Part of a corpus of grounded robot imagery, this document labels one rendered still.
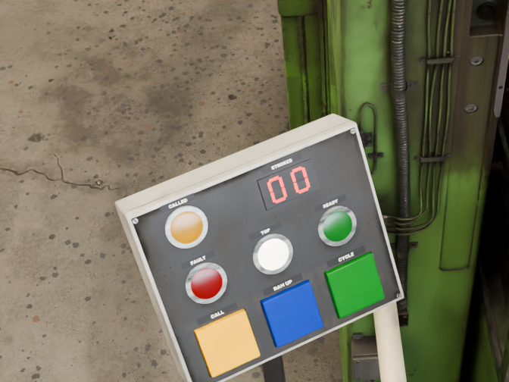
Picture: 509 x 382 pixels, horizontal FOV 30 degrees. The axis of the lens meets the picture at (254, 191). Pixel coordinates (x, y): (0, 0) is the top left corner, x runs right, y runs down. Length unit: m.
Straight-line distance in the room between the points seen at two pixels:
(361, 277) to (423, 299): 0.59
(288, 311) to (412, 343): 0.77
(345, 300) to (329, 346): 1.14
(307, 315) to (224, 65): 1.99
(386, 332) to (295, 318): 0.44
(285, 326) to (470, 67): 0.49
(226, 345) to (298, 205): 0.22
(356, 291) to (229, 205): 0.23
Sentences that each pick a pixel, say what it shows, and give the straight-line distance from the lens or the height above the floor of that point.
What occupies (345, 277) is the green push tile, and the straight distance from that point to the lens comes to 1.35.
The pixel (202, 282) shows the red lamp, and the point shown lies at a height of 1.10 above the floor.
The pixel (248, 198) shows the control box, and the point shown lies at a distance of 1.27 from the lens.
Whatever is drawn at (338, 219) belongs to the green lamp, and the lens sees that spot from 1.32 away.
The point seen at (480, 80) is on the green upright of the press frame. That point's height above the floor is 1.10.
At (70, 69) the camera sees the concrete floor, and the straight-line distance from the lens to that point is 3.37.
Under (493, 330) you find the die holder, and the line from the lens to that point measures 1.95.
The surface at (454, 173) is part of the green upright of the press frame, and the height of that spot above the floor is 0.90.
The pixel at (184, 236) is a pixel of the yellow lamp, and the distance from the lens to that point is 1.25.
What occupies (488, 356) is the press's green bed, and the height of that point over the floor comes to 0.41.
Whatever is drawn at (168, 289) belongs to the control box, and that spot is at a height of 1.10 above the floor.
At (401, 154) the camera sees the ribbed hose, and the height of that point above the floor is 0.98.
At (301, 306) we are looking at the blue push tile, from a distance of 1.34.
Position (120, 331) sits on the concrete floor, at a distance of 2.60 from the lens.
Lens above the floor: 2.12
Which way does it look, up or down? 48 degrees down
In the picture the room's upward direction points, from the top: 7 degrees counter-clockwise
